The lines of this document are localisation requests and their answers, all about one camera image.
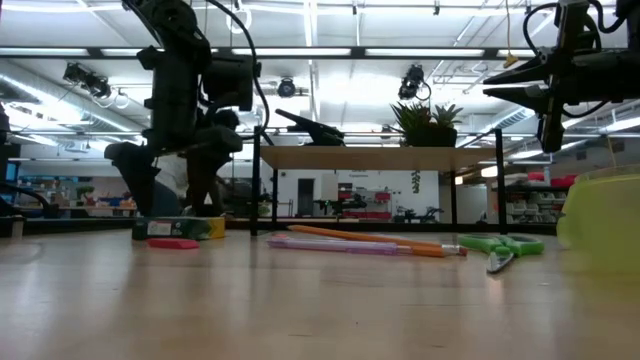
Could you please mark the yellow translucent pencil case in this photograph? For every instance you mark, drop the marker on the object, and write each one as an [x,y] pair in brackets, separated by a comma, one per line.
[600,220]

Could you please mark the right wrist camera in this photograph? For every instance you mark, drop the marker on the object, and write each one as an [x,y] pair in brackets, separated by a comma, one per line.
[570,20]

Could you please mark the black table frame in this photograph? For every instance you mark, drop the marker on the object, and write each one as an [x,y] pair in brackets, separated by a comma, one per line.
[350,226]

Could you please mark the green scissors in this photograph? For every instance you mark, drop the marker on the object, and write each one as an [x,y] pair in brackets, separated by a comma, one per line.
[480,243]

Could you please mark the potted succulent plant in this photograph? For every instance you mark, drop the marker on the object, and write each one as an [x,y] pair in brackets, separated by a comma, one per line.
[425,132]

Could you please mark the orange pencil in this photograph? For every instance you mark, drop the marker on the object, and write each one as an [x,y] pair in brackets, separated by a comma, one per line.
[350,236]

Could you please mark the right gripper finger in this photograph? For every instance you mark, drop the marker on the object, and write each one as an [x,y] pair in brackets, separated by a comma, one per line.
[532,97]
[535,70]

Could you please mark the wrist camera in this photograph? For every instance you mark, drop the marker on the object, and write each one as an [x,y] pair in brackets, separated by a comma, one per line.
[230,82]
[570,20]

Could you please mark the storage rack with bins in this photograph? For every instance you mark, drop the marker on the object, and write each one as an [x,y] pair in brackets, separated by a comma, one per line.
[535,205]

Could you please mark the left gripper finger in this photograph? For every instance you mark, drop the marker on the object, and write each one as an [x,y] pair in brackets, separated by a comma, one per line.
[135,170]
[207,170]

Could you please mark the person's feet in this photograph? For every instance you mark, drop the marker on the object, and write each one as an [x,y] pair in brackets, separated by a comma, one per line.
[175,175]

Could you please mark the red eraser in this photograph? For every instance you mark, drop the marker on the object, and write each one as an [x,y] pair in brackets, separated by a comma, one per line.
[172,243]

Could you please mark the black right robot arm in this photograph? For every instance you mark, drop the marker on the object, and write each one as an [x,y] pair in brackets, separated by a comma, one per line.
[631,7]

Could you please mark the black ceiling camera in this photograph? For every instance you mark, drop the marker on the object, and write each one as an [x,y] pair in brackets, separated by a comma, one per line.
[87,80]
[411,82]
[286,87]

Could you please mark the crayon box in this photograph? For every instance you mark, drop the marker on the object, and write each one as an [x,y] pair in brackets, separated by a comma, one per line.
[175,228]

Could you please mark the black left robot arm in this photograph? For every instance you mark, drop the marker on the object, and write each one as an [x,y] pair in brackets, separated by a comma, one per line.
[165,20]

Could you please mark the wooden shelf riser black legs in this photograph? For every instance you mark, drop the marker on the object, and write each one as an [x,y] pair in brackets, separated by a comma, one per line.
[370,157]

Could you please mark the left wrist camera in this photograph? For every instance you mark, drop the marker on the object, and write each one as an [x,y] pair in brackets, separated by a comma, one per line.
[230,82]

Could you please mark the black overhead beam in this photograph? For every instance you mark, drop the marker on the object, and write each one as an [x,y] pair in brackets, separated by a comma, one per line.
[300,52]

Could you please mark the purple mechanical pencil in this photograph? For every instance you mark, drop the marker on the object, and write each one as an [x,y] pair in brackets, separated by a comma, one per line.
[325,245]

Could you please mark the black stapler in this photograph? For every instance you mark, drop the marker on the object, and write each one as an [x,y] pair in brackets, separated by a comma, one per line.
[320,134]

